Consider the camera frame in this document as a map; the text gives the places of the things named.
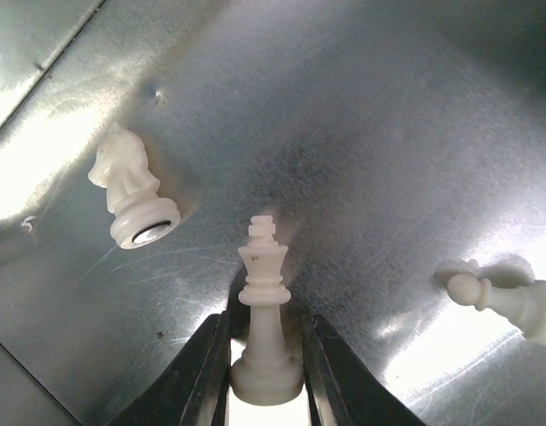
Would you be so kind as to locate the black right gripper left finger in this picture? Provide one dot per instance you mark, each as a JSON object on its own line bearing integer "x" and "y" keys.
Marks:
{"x": 193, "y": 389}

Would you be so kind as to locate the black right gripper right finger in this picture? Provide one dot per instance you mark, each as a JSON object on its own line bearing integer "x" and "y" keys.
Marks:
{"x": 341, "y": 390}

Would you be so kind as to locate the white chess king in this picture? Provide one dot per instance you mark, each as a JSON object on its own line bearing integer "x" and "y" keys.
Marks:
{"x": 266, "y": 374}

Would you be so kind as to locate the white chess knight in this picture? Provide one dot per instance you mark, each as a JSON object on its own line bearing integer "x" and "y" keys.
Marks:
{"x": 121, "y": 167}

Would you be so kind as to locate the white chess pawn lying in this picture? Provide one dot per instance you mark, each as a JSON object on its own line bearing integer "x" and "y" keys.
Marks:
{"x": 523, "y": 306}

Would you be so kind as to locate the gold rimmed metal tin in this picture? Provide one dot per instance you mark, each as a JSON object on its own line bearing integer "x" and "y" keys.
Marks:
{"x": 386, "y": 138}

